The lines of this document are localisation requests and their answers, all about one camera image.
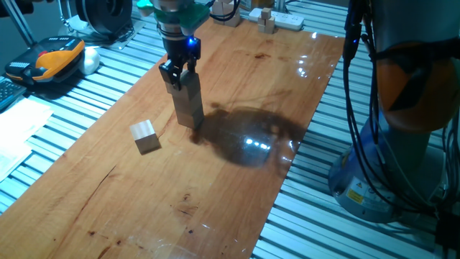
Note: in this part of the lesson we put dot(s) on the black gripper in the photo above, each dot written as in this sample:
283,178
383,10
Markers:
179,50

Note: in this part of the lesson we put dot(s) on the stacked wooden block pile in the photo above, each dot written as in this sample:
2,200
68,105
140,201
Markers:
233,21

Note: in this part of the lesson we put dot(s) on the white computer mouse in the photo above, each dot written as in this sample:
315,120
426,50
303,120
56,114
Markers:
90,60

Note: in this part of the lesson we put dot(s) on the black round spool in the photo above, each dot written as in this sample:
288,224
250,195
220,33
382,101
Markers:
104,16

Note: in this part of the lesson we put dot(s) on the small stacked wood pieces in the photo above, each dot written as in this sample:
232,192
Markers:
267,19

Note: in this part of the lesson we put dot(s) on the white power strip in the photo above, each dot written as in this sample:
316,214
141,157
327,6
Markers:
291,21

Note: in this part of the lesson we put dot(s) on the thin grey metal rod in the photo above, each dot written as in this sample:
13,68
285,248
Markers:
64,11

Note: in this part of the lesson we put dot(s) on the orange and black teach pendant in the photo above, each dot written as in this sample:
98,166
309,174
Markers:
50,57

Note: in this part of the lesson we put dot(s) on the glossy brown wooden board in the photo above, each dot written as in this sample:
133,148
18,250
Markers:
108,201

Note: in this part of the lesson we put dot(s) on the grey metal strut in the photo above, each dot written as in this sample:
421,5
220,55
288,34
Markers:
19,23

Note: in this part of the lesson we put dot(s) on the black computer keyboard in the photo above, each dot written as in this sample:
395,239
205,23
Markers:
9,91

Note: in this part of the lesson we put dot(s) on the white paper sheets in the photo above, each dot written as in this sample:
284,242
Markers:
18,133

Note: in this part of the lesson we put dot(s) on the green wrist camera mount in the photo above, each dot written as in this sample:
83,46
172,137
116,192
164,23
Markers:
196,16

